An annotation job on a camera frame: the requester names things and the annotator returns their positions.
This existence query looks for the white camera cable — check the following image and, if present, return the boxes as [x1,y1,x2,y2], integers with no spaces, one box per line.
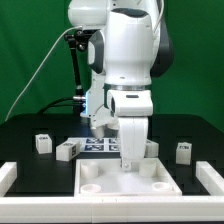
[3,25,84,123]

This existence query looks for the apriltag base sheet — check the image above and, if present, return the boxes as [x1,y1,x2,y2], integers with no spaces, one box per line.
[68,137,119,153]

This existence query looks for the white square table top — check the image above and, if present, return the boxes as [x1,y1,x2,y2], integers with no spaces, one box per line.
[74,158,182,197]

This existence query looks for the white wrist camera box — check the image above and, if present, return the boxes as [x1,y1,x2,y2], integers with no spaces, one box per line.
[90,106,118,138]

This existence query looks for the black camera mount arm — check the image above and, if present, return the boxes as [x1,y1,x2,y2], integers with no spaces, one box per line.
[64,30,91,115]

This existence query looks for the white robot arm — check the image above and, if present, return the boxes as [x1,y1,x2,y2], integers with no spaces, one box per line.
[68,0,173,170]

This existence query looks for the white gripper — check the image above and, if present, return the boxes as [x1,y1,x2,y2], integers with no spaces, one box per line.
[107,90,153,171]

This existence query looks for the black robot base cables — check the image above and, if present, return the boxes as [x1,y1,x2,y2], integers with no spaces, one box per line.
[39,96,83,115]

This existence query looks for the white U-shaped obstacle fence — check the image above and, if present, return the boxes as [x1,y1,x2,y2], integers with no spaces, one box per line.
[0,162,224,223]

